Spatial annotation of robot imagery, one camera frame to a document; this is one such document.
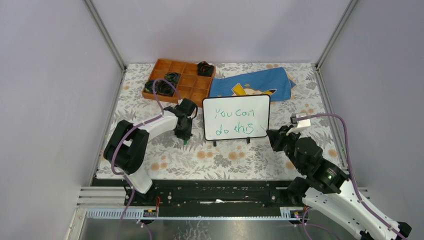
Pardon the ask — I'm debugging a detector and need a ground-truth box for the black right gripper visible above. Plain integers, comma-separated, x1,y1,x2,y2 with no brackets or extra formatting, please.
265,124,306,173

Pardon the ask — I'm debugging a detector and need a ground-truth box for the black framed whiteboard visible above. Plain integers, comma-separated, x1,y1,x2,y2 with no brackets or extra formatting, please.
202,94,271,142

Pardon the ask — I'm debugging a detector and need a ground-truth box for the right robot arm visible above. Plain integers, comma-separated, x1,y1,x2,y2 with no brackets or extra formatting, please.
267,125,412,240

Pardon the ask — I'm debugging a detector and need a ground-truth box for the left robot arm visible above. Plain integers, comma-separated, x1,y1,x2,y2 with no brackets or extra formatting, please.
103,98,199,206

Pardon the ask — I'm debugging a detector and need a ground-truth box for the wooden compartment tray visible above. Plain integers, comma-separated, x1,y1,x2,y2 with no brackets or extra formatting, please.
141,58,216,108

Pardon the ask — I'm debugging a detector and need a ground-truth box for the floral tablecloth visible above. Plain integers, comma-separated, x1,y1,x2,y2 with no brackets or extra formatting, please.
108,63,325,180

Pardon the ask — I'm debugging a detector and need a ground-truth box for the blue cartoon cloth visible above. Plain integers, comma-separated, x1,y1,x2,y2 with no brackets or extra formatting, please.
208,67,296,102

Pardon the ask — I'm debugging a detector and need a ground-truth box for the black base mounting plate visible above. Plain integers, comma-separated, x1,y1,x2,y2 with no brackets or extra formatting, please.
124,178,321,218

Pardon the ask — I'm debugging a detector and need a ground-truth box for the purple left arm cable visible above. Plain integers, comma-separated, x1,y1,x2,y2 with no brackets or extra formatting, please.
110,78,182,240

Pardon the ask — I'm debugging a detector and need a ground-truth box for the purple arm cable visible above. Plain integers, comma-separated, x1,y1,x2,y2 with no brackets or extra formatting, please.
298,113,408,240
110,78,182,240

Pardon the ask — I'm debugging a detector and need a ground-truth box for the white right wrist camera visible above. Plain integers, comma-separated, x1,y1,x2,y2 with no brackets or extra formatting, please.
286,113,312,135

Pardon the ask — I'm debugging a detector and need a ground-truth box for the black coiled cable front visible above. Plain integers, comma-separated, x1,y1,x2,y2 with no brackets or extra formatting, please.
157,80,177,97

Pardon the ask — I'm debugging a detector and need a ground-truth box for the black coiled cable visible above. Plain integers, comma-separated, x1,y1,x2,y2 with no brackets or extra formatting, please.
157,80,177,97
144,80,160,95
197,61,215,78
164,72,181,84

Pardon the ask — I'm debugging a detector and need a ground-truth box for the black coiled cable middle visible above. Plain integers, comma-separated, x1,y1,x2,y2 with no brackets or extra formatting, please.
164,72,181,84

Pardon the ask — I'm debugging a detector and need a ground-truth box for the black coiled cable left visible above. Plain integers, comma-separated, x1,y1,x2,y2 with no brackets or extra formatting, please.
144,80,160,95

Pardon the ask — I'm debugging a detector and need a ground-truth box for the black coiled cable far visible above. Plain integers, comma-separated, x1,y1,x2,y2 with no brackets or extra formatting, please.
197,61,215,78

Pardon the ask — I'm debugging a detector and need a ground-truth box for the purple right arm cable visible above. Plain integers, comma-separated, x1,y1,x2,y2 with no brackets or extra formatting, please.
298,113,408,240

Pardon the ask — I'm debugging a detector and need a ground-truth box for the slotted cable duct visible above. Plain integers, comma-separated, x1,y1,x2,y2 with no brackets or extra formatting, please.
79,187,309,222

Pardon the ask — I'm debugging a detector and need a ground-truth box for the left aluminium frame post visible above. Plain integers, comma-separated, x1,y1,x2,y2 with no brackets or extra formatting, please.
82,0,127,71

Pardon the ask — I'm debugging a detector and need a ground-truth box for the aluminium frame post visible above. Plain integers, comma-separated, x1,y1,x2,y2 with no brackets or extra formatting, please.
315,0,359,69
82,0,127,71

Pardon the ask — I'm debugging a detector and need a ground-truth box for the right aluminium frame post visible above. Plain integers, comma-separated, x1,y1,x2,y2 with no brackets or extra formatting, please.
315,0,359,69

